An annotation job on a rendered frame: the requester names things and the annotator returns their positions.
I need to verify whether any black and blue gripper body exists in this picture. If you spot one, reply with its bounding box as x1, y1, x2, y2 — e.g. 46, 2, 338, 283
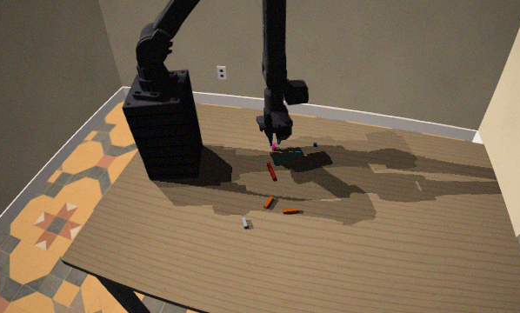
257, 106, 293, 135

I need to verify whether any orange rod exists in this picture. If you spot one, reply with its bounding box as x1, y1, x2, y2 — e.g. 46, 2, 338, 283
283, 208, 298, 214
263, 196, 273, 209

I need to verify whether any red rod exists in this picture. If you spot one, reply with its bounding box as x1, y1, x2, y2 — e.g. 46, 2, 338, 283
267, 163, 277, 181

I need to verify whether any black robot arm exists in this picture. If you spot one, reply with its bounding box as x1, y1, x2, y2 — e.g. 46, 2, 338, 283
132, 0, 309, 141

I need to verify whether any turquoise rod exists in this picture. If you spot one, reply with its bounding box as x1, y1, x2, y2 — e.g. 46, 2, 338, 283
274, 150, 303, 163

